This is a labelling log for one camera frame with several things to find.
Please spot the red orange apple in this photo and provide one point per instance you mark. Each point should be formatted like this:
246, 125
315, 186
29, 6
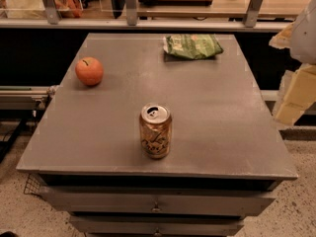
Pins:
89, 71

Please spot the grey metal rail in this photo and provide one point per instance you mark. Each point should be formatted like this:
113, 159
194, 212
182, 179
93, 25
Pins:
26, 97

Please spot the metal wire basket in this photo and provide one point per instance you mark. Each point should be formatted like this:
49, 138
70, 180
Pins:
32, 186

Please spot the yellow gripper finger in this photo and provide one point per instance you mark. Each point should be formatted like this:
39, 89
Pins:
282, 39
297, 93

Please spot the orange snack bag background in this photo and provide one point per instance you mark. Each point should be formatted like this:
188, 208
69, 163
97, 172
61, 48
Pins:
71, 6

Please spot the grey lower drawer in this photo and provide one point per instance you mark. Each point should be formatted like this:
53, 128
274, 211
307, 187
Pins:
156, 225

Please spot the green jalapeno chip bag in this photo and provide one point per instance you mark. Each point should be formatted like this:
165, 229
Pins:
192, 46

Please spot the grey upper drawer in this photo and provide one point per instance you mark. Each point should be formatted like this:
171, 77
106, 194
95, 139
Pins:
165, 201

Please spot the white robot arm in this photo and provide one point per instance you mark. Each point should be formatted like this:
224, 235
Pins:
300, 38

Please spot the gold LaCroix soda can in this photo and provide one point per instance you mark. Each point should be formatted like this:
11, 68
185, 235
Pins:
155, 126

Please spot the grey drawer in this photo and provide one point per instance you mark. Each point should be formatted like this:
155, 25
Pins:
156, 225
165, 201

